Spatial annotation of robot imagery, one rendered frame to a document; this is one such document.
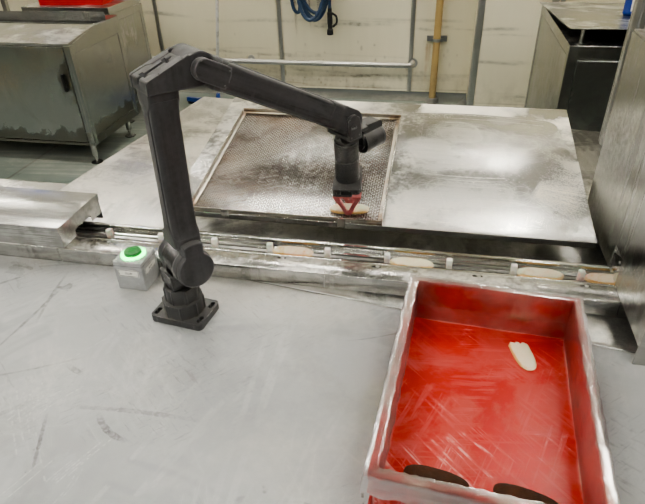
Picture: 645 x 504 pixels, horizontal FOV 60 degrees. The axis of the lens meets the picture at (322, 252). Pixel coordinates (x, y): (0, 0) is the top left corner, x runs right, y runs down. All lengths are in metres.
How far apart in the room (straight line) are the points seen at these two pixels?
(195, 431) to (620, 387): 0.75
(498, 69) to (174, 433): 4.03
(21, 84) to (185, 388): 3.32
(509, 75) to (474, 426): 3.88
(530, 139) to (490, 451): 0.99
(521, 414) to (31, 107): 3.71
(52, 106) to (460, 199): 3.14
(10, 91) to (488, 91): 3.39
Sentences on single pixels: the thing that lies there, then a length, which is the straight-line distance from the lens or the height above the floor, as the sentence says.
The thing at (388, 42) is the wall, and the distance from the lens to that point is 4.92.
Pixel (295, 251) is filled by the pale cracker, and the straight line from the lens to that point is 1.32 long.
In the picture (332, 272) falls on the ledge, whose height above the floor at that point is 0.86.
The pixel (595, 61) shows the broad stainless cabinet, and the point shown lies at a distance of 2.89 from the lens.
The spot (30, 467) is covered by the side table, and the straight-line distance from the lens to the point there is 1.06.
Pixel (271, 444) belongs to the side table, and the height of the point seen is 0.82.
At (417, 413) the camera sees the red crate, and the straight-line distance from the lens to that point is 1.01.
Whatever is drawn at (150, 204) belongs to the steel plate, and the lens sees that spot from 1.69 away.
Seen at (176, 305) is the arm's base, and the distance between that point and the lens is 1.19.
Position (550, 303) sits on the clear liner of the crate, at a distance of 1.15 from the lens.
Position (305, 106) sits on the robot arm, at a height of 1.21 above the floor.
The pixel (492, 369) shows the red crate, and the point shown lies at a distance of 1.10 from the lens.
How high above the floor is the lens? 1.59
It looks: 34 degrees down
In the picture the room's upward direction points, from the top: 2 degrees counter-clockwise
